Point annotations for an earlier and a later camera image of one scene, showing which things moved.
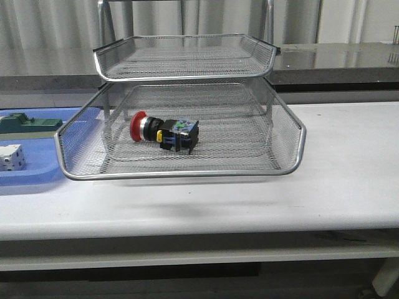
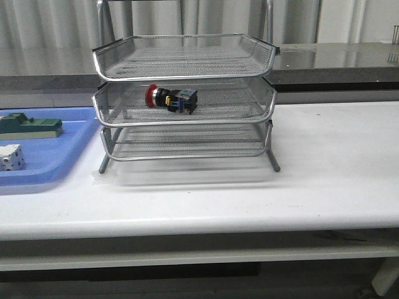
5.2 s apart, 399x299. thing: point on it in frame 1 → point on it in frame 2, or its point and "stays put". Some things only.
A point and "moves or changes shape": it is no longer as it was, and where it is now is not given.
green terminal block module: [18, 126] stays put
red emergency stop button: [172, 134] → [179, 101]
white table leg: [386, 276] stays put
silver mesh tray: [185, 56] stays put
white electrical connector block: [12, 157] stays put
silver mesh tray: [247, 128] moves or changes shape
